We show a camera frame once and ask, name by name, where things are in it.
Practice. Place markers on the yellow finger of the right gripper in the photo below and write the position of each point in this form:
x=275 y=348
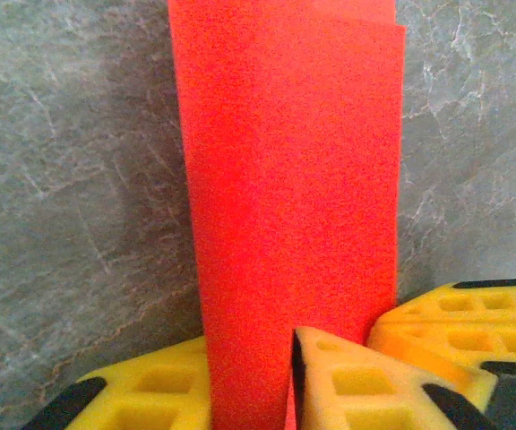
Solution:
x=464 y=345
x=477 y=304

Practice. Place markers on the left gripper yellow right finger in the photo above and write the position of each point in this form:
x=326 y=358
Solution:
x=365 y=394

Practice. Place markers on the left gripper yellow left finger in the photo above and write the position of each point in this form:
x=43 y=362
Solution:
x=150 y=394

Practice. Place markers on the red square paper sheet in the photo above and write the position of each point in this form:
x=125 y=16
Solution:
x=285 y=179

